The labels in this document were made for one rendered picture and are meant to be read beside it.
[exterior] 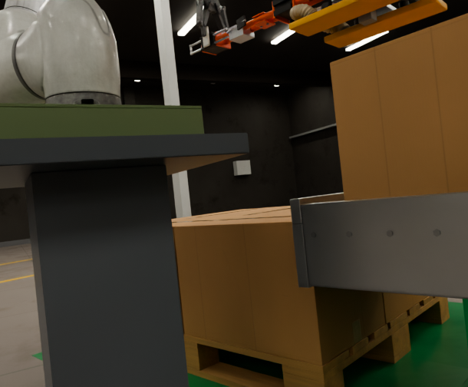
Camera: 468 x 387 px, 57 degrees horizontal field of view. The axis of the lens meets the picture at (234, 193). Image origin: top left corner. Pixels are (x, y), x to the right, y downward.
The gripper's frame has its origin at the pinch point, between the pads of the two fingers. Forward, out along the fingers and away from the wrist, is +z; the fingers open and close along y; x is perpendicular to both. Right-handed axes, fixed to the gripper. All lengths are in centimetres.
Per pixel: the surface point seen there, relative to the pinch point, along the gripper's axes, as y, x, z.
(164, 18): 184, 252, -143
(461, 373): 28, -66, 122
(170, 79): 184, 252, -76
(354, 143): -16, -61, 49
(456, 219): -33, -87, 67
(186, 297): -17, 12, 93
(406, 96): -17, -75, 40
